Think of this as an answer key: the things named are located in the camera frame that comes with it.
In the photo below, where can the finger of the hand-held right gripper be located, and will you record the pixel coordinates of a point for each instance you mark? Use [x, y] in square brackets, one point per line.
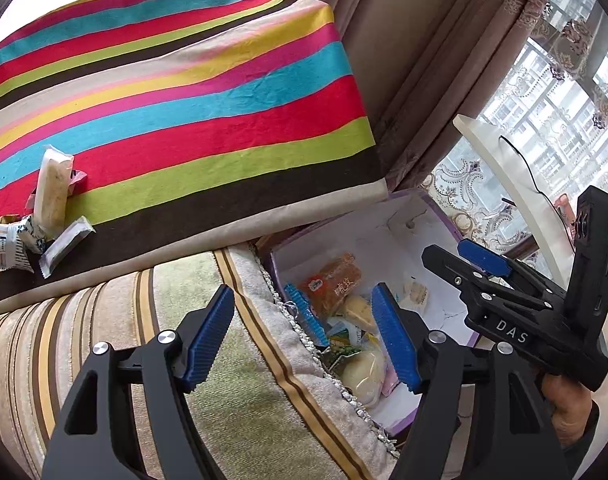
[458, 275]
[483, 257]

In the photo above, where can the white sheer lace curtain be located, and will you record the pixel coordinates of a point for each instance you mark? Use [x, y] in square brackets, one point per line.
[548, 125]

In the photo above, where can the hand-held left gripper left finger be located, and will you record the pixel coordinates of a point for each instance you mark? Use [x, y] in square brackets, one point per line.
[209, 340]

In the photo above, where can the mauve patterned curtain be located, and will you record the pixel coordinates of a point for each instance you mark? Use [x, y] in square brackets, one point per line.
[408, 60]

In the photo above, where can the pink object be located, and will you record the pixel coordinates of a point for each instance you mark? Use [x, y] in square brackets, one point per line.
[563, 205]

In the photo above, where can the white blue snack packet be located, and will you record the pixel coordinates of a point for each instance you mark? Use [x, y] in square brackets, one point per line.
[31, 232]

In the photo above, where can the person's right hand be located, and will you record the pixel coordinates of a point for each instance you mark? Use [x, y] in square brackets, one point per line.
[566, 405]

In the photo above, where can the round pale bread packet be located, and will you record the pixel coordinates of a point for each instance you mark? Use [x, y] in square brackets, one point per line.
[364, 375]

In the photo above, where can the person's right forearm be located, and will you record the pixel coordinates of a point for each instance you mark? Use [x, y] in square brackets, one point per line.
[586, 445]

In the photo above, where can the small white wrapped snack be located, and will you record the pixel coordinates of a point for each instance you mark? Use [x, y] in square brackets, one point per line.
[416, 292]

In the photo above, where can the yellow green snack packet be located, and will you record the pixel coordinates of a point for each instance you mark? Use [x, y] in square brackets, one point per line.
[4, 220]

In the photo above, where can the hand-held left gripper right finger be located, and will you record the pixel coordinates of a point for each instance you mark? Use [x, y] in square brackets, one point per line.
[396, 345]

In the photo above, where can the white barcode snack packet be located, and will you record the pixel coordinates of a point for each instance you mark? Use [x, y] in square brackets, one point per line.
[4, 255]

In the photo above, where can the yellow bun packet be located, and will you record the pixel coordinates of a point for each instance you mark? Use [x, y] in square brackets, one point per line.
[359, 310]

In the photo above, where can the orange snack packet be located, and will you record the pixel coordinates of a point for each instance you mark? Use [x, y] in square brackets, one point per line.
[331, 280]

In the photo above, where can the clear packet with pale bar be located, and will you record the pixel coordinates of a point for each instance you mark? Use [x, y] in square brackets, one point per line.
[54, 195]

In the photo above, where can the white round table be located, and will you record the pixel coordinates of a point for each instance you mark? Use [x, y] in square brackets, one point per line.
[503, 160]

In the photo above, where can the striped colourful cloth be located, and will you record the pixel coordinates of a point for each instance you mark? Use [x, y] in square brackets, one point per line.
[184, 110]

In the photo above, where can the purple cardboard box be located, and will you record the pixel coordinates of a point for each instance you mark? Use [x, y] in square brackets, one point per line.
[383, 240]

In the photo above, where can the slim white bar packet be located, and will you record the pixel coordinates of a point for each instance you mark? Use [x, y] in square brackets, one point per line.
[66, 245]

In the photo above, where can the striped sofa cushion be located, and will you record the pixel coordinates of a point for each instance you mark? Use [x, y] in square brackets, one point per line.
[109, 300]

